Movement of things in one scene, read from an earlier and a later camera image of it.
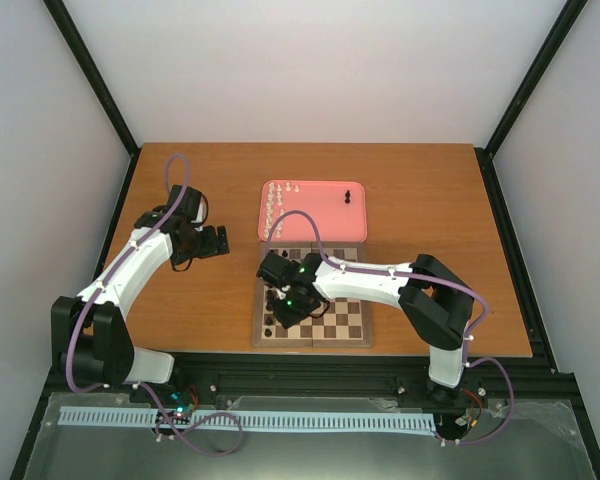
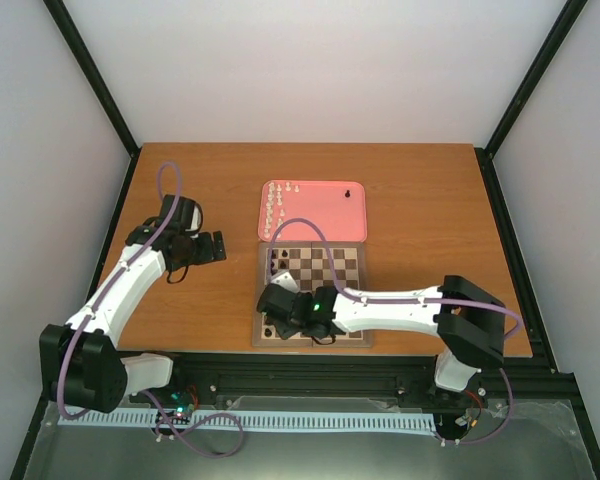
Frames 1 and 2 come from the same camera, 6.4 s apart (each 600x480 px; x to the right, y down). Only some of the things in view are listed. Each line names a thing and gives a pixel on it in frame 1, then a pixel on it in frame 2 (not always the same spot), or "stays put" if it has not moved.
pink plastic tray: [338, 209] stays put
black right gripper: [287, 320] to [284, 330]
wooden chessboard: [343, 323] stays put
